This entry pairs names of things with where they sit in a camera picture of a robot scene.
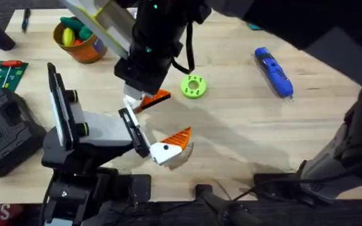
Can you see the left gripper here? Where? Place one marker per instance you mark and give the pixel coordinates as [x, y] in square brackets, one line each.
[105, 132]

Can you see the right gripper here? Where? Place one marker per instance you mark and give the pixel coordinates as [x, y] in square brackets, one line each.
[156, 31]

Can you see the orange ribbed wedge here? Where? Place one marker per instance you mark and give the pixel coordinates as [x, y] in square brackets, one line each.
[156, 97]

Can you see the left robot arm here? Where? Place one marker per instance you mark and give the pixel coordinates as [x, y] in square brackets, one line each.
[74, 194]

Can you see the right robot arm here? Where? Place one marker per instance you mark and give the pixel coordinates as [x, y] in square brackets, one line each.
[341, 19]

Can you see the blue electric screwdriver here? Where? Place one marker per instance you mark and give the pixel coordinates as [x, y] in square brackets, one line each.
[275, 75]

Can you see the green disc with holes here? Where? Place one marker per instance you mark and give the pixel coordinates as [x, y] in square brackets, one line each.
[185, 91]

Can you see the orange tub with toys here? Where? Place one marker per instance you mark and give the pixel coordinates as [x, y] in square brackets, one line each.
[85, 50]

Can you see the pale upright wrist plate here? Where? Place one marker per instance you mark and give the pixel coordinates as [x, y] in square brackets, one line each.
[112, 25]

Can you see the black upright wrist plate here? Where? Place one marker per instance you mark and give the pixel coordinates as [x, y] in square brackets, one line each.
[60, 103]

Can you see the green board with tools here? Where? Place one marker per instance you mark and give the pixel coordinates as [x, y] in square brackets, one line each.
[11, 77]

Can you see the black pen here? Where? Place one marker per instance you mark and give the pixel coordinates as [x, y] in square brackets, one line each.
[26, 20]

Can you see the black plastic case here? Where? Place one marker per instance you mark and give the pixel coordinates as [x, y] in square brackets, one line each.
[8, 132]

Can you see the small teal object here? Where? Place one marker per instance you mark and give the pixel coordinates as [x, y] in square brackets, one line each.
[254, 27]

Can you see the black mount pole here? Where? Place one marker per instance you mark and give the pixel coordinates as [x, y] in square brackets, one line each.
[222, 207]

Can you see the black rail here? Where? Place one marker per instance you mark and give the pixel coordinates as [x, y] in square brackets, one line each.
[310, 215]

